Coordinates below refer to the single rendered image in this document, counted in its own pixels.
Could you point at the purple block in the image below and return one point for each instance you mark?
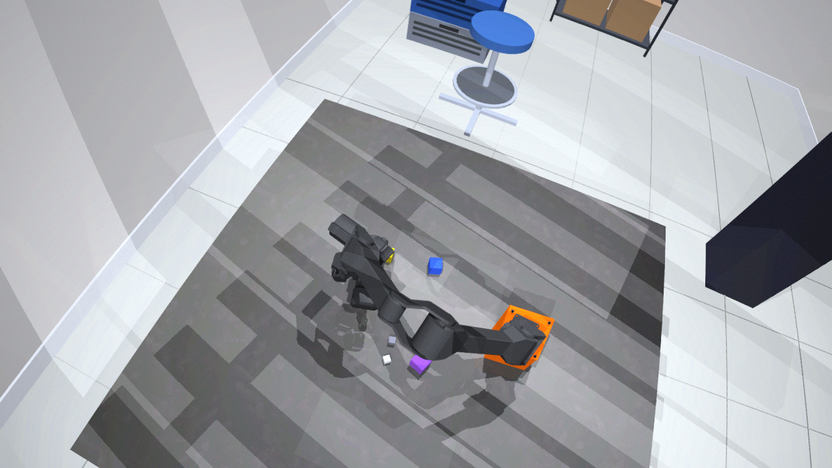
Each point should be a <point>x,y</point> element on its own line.
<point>419,364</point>

